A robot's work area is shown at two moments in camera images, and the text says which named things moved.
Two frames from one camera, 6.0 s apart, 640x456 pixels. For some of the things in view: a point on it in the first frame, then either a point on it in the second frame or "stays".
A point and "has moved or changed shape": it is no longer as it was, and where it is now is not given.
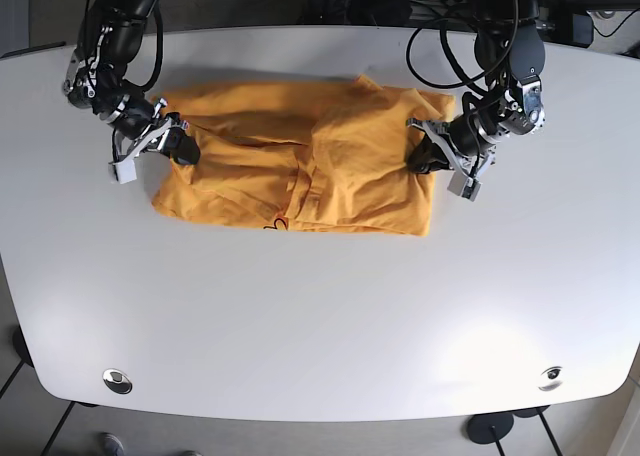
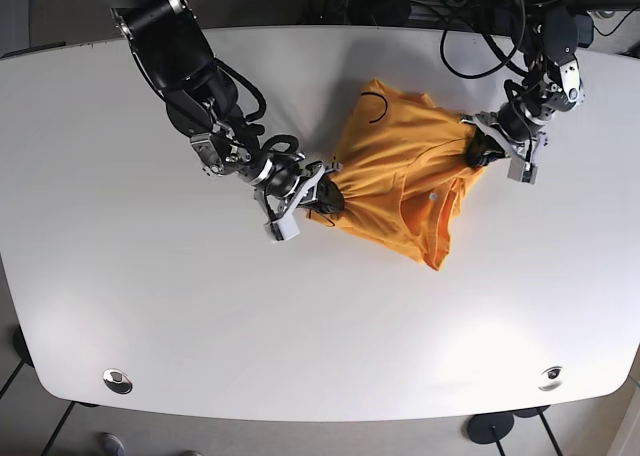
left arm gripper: x=133 y=143 → x=329 y=198
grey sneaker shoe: x=110 y=445 stays
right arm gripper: x=471 y=148 → x=483 y=148
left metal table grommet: x=117 y=381 stays
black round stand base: x=490 y=428 stays
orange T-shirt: x=318 y=154 has moved or changed shape
